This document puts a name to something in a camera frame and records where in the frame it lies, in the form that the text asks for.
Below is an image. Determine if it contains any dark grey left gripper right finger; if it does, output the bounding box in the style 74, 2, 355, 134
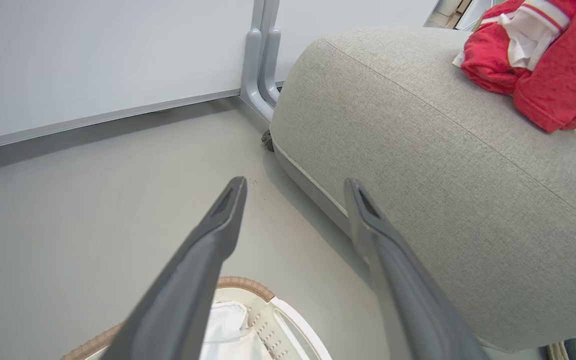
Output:
344, 178, 491, 360

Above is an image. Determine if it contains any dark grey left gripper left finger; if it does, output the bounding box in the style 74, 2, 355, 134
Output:
100, 175, 248, 360

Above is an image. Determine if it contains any red and white garment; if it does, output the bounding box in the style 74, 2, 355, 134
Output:
452, 0, 576, 134

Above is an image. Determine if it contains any light grey fabric sofa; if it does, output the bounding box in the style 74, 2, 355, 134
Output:
270, 27, 576, 353

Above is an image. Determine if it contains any white cloth in basket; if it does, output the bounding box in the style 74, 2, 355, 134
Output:
200, 301, 274, 360

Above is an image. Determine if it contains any white laundry basket wicker rim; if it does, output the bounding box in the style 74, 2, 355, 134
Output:
62, 276, 333, 360

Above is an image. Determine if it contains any grey metal partition leg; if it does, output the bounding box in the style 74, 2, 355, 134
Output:
239, 0, 283, 124

